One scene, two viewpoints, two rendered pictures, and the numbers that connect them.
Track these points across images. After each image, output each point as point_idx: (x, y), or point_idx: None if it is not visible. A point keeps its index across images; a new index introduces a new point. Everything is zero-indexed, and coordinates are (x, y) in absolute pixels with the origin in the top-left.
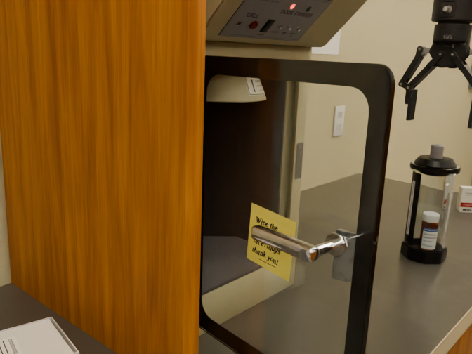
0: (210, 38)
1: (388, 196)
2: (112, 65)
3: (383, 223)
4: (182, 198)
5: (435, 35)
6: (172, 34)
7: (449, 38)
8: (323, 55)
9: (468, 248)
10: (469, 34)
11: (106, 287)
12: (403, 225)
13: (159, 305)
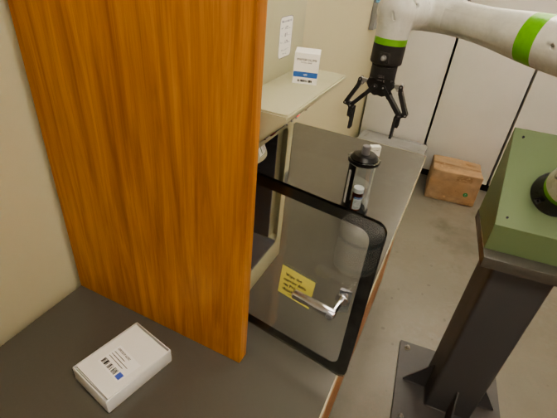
0: None
1: (321, 149)
2: (178, 182)
3: (322, 182)
4: (241, 271)
5: (372, 72)
6: (234, 180)
7: (382, 78)
8: None
9: (377, 201)
10: (395, 74)
11: (176, 303)
12: (336, 182)
13: (221, 319)
